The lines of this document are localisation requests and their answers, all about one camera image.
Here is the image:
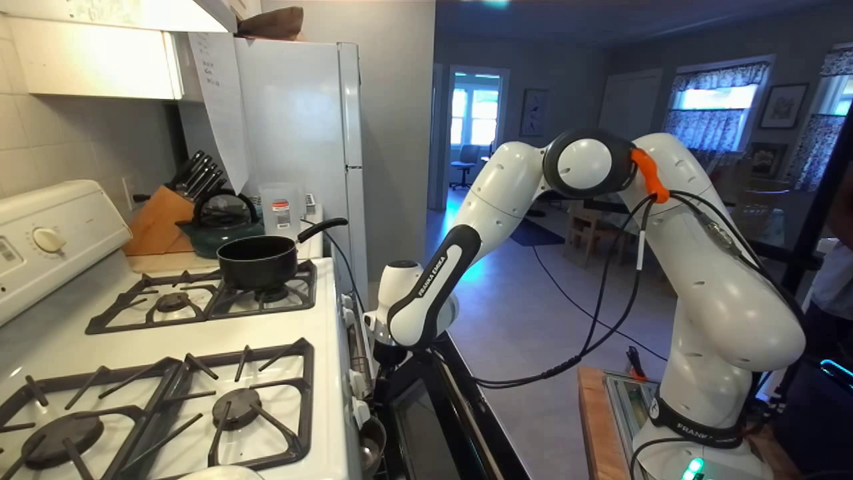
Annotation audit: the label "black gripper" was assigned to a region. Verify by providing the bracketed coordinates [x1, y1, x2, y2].
[370, 339, 441, 382]

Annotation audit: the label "black glass oven door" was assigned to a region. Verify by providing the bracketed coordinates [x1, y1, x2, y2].
[377, 333, 530, 480]

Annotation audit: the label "black stove grate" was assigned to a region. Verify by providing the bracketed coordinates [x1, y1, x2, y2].
[86, 259, 320, 335]
[0, 335, 318, 480]

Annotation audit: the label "white gas stove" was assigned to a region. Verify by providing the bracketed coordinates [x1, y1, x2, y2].
[0, 175, 381, 480]

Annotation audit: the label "black saucepan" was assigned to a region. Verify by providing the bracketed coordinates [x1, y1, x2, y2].
[214, 217, 352, 297]

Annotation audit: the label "dark blue floor mat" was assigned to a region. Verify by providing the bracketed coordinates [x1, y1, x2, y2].
[510, 217, 569, 250]

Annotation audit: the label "small jar red label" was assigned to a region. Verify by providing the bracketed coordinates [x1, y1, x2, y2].
[262, 183, 304, 237]

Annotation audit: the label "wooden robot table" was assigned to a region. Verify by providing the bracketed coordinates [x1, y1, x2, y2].
[577, 365, 803, 480]

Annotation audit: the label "wooden chair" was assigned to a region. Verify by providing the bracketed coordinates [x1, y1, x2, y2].
[562, 197, 644, 270]

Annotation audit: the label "dark kettle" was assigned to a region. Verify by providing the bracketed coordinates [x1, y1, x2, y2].
[181, 190, 268, 261]

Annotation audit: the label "white refrigerator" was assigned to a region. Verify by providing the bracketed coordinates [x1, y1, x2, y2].
[234, 35, 370, 297]

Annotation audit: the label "wooden knife block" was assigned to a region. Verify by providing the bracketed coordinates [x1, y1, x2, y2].
[124, 183, 197, 261]

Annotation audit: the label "white paper sheet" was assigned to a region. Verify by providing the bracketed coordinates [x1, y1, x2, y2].
[184, 33, 253, 197]

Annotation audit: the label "brown bowl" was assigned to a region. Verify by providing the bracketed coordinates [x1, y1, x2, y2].
[234, 5, 308, 42]

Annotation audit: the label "white control dial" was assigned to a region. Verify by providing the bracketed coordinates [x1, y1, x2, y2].
[30, 223, 69, 259]

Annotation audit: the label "window with lace curtain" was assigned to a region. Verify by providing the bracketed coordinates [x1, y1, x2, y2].
[790, 47, 853, 195]
[664, 57, 774, 154]

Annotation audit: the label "white range hood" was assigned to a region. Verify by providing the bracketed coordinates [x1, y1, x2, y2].
[0, 0, 229, 103]

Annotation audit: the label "black laptop cyan lights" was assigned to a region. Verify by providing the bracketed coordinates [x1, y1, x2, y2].
[781, 354, 853, 480]

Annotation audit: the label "black stand pole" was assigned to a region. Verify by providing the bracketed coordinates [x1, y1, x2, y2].
[783, 103, 853, 297]

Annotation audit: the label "red black cable plug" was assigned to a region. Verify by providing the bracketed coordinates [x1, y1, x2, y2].
[625, 345, 648, 379]

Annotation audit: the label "black knife handle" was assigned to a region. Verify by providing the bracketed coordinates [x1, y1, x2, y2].
[196, 169, 229, 207]
[181, 154, 218, 201]
[166, 149, 206, 190]

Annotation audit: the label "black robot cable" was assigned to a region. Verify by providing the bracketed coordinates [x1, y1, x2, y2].
[476, 190, 775, 394]

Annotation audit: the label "orange cable clip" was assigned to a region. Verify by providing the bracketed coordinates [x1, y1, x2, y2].
[630, 143, 676, 205]

